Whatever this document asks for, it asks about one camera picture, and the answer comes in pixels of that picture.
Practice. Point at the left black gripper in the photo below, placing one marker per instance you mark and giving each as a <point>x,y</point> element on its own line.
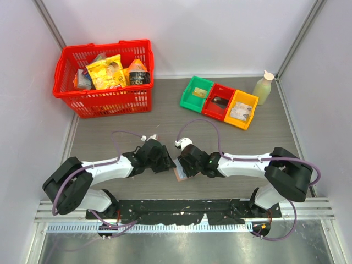
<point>166,163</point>

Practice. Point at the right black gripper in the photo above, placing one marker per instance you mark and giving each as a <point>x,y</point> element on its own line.
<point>184,164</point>

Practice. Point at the pink leather card holder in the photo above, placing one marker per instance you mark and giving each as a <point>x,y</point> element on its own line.
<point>179,172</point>

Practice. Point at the white VIP credit card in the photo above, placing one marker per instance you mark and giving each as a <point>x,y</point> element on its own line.
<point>242,108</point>

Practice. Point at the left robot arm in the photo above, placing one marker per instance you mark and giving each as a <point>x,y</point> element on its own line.
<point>70,186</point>

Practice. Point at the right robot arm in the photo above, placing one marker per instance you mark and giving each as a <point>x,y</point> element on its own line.
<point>288,176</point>

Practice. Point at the black credit card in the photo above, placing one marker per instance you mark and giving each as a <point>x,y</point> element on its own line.
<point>220,102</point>

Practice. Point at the gold credit card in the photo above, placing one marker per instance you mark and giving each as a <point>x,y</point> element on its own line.
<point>201,93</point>

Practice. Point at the red plastic bin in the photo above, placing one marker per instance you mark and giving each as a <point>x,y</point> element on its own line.
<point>212,110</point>

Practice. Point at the green plastic bin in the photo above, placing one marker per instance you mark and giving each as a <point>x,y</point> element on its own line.
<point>191,102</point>

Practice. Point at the yellow plastic bin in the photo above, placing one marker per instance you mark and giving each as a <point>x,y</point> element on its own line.
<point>245,98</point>

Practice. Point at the black round can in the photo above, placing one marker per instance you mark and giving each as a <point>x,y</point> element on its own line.
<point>139,77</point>

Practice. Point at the orange snack packet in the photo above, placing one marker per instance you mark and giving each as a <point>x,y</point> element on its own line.
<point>135,66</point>

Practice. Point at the red plastic shopping basket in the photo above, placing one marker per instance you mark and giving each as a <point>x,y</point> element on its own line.
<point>99,103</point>

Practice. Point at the yellow chips bag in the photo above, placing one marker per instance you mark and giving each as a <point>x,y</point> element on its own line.
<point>107,73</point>

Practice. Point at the green lotion bottle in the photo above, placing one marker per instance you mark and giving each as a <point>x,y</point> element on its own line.
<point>263,87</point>

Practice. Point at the grey small box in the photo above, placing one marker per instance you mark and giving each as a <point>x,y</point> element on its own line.
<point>81,82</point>

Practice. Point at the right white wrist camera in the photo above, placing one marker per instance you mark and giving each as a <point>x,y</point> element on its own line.
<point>183,143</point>

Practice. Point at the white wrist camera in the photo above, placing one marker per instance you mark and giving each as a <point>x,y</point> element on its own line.
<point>183,143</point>
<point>146,138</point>

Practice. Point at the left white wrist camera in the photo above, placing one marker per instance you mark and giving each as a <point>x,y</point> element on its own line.
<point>146,138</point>

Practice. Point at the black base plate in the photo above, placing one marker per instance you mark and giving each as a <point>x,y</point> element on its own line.
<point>186,212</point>

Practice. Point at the white cable duct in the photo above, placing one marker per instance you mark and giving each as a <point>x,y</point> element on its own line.
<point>203,227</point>

